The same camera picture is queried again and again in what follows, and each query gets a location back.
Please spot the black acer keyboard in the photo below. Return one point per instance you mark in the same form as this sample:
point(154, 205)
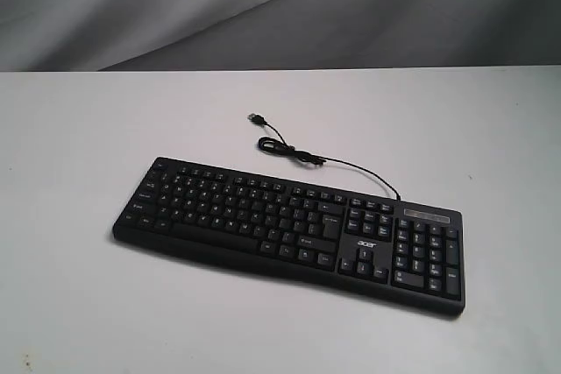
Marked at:
point(389, 249)

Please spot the grey backdrop cloth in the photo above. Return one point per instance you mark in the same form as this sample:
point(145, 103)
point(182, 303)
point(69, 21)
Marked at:
point(142, 35)

